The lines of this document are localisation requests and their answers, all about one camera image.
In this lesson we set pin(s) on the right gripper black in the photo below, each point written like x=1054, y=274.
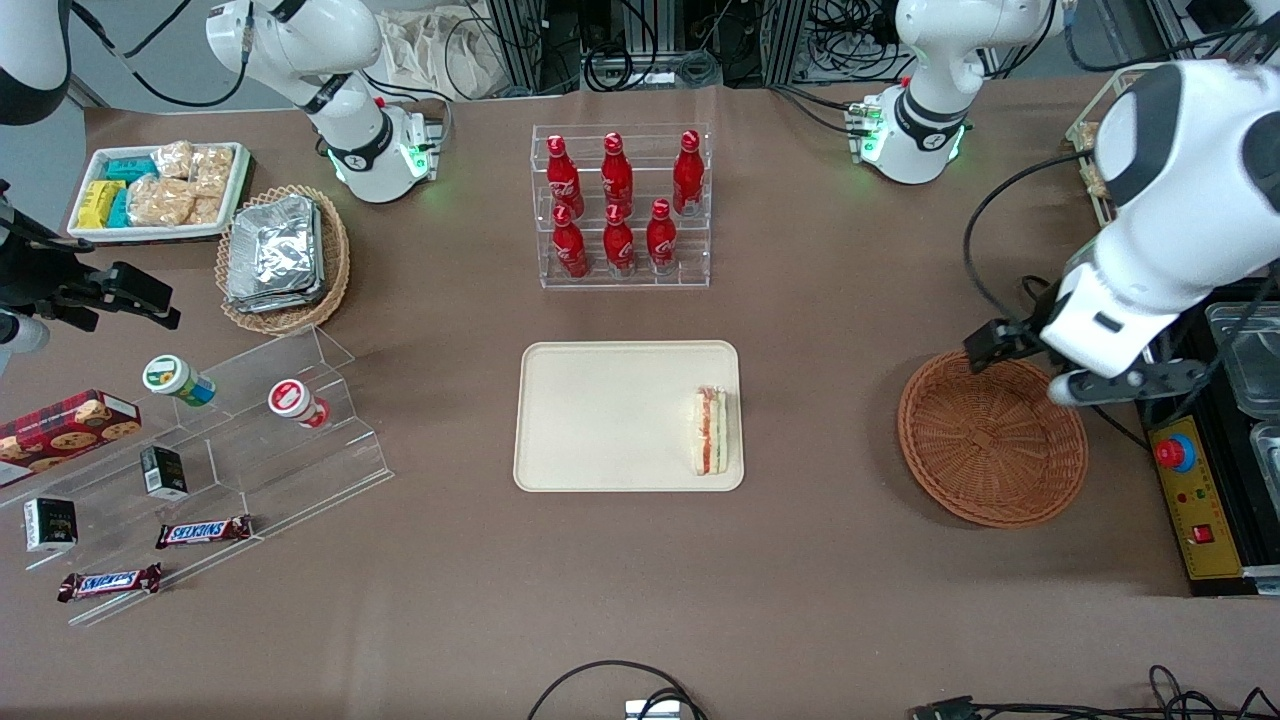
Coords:
x=32, y=282

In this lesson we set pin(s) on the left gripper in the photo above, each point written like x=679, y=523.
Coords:
x=1022, y=334

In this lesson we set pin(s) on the triangular sandwich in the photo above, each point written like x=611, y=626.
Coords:
x=710, y=430

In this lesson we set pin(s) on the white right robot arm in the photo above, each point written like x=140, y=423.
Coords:
x=300, y=40

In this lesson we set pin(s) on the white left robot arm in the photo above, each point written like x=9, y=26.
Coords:
x=1190, y=170

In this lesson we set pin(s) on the white rectangular snack tray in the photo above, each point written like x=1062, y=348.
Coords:
x=90, y=235

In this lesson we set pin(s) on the brown round wicker basket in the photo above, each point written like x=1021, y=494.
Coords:
x=985, y=440

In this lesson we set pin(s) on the light wicker oval basket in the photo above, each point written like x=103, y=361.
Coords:
x=335, y=260

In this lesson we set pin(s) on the cream rectangular plastic tray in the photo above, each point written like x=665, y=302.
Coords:
x=600, y=415

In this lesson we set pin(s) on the green sunflower lid cup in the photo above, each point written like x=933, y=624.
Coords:
x=168, y=376

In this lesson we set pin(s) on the teal snack pack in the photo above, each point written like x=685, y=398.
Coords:
x=119, y=208
x=130, y=169

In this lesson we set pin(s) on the yellow snack pack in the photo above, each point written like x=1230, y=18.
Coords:
x=100, y=203

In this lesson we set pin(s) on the clear rice cracker pack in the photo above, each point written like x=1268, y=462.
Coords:
x=172, y=160
x=206, y=210
x=212, y=170
x=160, y=202

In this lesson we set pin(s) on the red tartan cookie box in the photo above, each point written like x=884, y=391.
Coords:
x=60, y=430

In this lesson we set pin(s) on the foil wrapped pack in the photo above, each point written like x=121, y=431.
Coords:
x=272, y=250
x=318, y=290

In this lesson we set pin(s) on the small black carton box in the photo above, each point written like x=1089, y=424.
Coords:
x=165, y=473
x=50, y=525

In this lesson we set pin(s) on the brown bread pack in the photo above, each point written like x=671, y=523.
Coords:
x=1095, y=182

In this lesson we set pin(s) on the red lid yogurt cup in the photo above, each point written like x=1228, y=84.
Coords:
x=290, y=398

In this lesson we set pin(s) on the red emergency stop button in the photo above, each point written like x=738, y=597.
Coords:
x=1176, y=453

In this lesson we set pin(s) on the Snickers chocolate bar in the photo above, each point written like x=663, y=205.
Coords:
x=110, y=582
x=205, y=532

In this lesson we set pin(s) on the clear plastic container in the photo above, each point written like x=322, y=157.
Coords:
x=1255, y=360
x=1268, y=460

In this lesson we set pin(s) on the clear acrylic stepped display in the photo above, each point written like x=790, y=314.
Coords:
x=300, y=470

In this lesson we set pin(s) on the yellow control panel box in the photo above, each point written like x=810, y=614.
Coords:
x=1205, y=500

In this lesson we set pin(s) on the black equipment base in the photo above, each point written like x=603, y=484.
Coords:
x=1262, y=540

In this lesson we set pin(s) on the clear acrylic bottle rack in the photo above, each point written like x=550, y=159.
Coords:
x=690, y=275

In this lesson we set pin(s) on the red Coca-Cola bottle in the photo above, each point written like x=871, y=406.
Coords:
x=616, y=172
x=618, y=245
x=562, y=175
x=688, y=175
x=661, y=240
x=570, y=248

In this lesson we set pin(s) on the beige cloth bag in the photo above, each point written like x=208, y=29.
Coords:
x=440, y=50

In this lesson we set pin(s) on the small silver device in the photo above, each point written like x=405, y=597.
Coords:
x=652, y=711

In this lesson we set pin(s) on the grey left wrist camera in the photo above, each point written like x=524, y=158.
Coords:
x=1075, y=388

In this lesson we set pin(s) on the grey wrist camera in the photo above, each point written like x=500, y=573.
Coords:
x=20, y=338
x=1075, y=388

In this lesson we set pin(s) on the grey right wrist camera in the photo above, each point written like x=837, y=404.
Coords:
x=20, y=338

